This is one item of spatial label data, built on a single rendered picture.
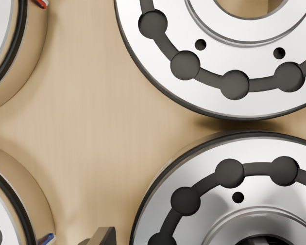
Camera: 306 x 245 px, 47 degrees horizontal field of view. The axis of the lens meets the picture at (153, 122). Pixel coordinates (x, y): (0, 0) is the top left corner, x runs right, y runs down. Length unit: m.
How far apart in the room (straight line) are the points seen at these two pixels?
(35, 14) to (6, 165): 0.07
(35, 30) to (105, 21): 0.03
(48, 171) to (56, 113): 0.03
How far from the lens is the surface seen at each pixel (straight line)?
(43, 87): 0.18
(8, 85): 0.17
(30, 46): 0.17
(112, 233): 0.16
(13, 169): 0.17
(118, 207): 0.17
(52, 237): 0.17
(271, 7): 0.17
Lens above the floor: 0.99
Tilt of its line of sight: 85 degrees down
